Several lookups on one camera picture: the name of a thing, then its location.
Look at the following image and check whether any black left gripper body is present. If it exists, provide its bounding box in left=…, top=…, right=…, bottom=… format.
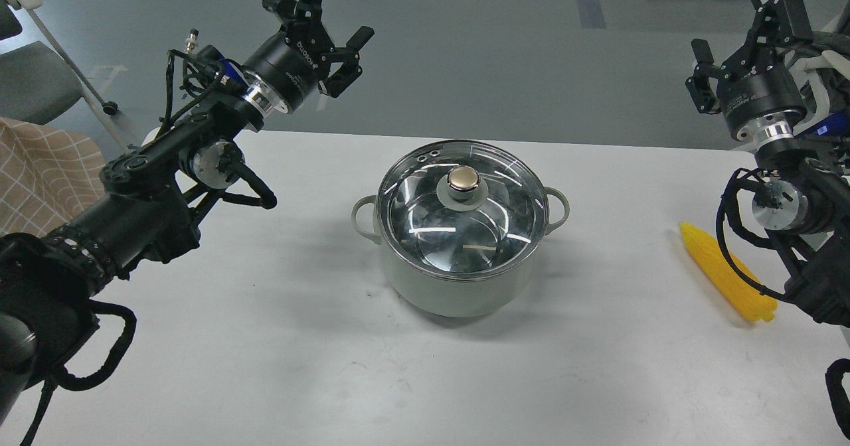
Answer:
left=242, top=19, right=346, bottom=114

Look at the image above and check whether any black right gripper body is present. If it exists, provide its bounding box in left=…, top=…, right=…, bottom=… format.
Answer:
left=716, top=65, right=806, bottom=143

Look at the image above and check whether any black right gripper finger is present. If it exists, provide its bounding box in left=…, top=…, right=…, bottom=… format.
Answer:
left=726, top=0, right=814, bottom=75
left=685, top=38, right=734, bottom=115

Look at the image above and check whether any glass pot lid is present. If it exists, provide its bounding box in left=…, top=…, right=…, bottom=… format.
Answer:
left=373, top=140, right=565, bottom=281

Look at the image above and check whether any yellow corn cob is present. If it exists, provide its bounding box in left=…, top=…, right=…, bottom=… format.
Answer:
left=678, top=222, right=778, bottom=323

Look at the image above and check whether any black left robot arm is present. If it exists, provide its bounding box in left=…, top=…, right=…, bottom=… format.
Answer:
left=2, top=0, right=374, bottom=445

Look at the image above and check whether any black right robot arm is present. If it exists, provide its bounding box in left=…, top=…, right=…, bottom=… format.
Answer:
left=686, top=0, right=849, bottom=327

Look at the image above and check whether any pale green steel pot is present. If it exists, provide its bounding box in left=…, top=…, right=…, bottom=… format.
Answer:
left=351, top=139, right=570, bottom=319

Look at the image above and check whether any grey office chair left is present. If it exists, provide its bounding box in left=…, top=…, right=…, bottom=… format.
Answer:
left=1, top=0, right=129, bottom=153

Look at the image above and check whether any beige checkered cloth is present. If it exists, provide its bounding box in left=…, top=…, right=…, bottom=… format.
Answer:
left=1, top=117, right=104, bottom=237

